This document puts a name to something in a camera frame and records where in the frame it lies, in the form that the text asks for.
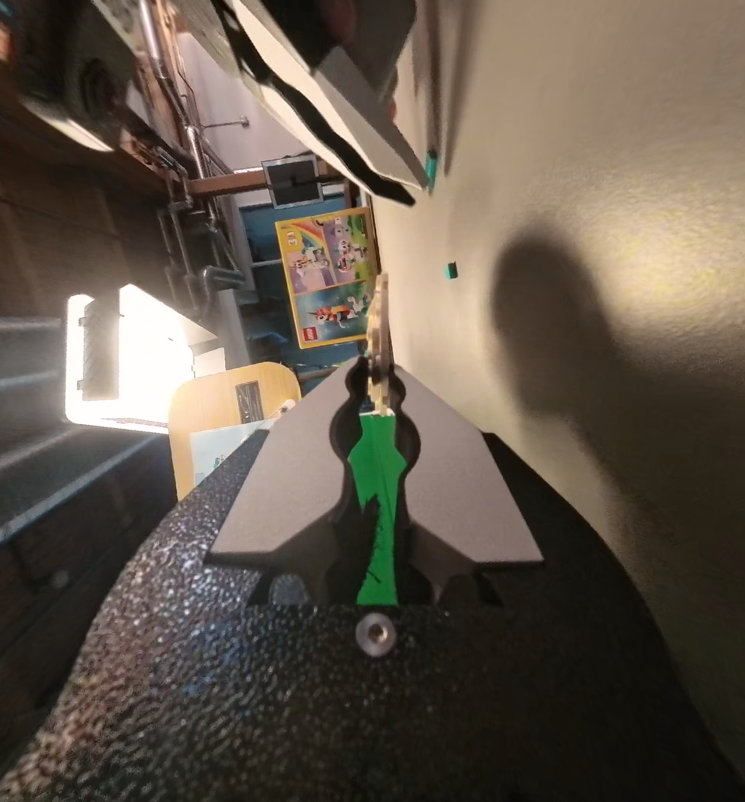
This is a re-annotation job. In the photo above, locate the computer monitor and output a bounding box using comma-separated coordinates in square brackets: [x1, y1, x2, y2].
[261, 157, 321, 211]

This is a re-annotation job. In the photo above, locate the green plastic bin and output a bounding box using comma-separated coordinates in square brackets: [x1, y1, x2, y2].
[347, 414, 408, 607]

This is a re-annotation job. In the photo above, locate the light blue instruction booklet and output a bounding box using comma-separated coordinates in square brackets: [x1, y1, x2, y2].
[189, 421, 279, 486]

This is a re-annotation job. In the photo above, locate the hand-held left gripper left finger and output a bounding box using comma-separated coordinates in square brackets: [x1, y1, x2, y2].
[207, 357, 371, 604]

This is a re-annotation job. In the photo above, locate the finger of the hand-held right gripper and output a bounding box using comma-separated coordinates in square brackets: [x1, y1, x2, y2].
[233, 0, 431, 190]
[185, 0, 418, 209]

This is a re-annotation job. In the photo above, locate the silver spiral duct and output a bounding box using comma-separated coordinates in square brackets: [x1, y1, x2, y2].
[0, 316, 66, 402]
[0, 432, 160, 565]

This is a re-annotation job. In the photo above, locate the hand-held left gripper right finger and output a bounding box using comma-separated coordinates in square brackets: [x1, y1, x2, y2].
[393, 368, 545, 604]

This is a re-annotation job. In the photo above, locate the studio light panel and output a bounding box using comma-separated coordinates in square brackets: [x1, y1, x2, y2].
[64, 283, 226, 437]

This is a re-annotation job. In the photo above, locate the yellow lego box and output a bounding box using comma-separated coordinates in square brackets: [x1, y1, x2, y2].
[275, 207, 384, 350]

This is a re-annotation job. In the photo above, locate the round white lego plate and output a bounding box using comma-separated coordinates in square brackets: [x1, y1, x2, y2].
[367, 272, 396, 419]

